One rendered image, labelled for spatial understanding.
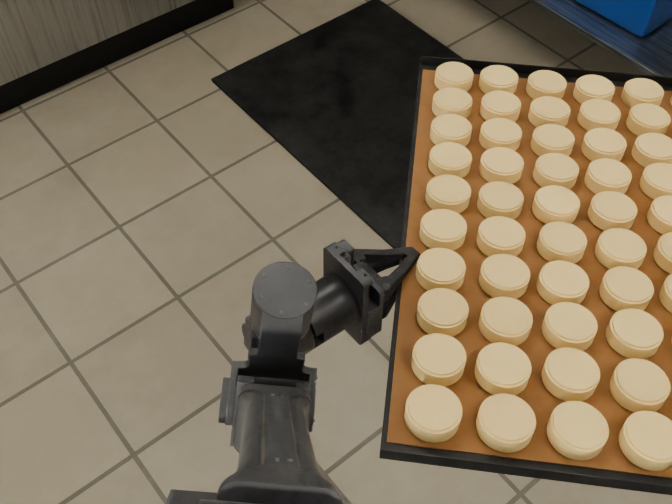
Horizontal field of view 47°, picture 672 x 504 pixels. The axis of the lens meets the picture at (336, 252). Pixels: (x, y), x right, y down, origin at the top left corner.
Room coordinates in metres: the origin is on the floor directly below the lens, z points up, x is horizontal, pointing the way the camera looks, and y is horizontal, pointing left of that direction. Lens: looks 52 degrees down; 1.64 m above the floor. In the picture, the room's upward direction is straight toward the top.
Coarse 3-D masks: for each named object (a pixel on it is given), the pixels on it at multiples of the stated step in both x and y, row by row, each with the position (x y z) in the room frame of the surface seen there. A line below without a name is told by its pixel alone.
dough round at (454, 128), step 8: (440, 120) 0.71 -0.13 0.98; (448, 120) 0.71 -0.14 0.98; (456, 120) 0.71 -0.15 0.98; (464, 120) 0.71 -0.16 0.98; (432, 128) 0.70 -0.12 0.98; (440, 128) 0.70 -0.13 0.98; (448, 128) 0.70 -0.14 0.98; (456, 128) 0.70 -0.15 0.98; (464, 128) 0.70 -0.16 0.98; (432, 136) 0.70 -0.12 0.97; (440, 136) 0.69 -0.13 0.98; (448, 136) 0.68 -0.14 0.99; (456, 136) 0.68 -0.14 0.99; (464, 136) 0.69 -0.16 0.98; (464, 144) 0.68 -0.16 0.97
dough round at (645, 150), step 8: (640, 136) 0.69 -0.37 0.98; (648, 136) 0.69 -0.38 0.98; (656, 136) 0.69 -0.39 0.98; (664, 136) 0.69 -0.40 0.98; (640, 144) 0.67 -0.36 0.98; (648, 144) 0.67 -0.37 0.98; (656, 144) 0.67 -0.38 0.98; (664, 144) 0.67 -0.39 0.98; (632, 152) 0.67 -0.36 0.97; (640, 152) 0.66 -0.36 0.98; (648, 152) 0.66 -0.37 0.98; (656, 152) 0.66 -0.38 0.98; (664, 152) 0.66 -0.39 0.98; (640, 160) 0.66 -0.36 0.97; (648, 160) 0.65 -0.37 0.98; (656, 160) 0.65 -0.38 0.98; (664, 160) 0.65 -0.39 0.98
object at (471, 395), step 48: (432, 96) 0.79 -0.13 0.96; (480, 96) 0.79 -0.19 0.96; (528, 96) 0.79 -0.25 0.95; (432, 144) 0.69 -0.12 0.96; (480, 144) 0.69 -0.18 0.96; (528, 144) 0.69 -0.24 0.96; (576, 144) 0.69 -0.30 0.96; (528, 192) 0.61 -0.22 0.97; (576, 192) 0.61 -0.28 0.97; (528, 240) 0.53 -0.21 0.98; (480, 288) 0.46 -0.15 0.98; (528, 288) 0.46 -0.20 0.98; (480, 336) 0.40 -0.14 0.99; (528, 336) 0.40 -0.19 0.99; (528, 384) 0.35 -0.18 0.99
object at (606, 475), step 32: (480, 64) 0.85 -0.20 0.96; (512, 64) 0.85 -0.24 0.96; (416, 96) 0.79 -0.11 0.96; (416, 128) 0.72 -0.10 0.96; (384, 416) 0.31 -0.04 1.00; (384, 448) 0.28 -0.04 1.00; (416, 448) 0.28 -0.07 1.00; (576, 480) 0.25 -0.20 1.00; (608, 480) 0.25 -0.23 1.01; (640, 480) 0.25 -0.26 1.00
